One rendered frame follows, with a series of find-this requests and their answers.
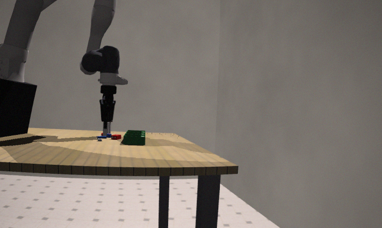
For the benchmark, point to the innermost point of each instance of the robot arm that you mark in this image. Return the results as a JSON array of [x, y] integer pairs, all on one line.
[[14, 51]]

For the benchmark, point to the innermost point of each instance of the green three-compartment bin rack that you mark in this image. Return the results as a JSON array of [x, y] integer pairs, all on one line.
[[134, 137]]

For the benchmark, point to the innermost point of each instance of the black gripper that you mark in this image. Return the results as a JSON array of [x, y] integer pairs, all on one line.
[[107, 107]]

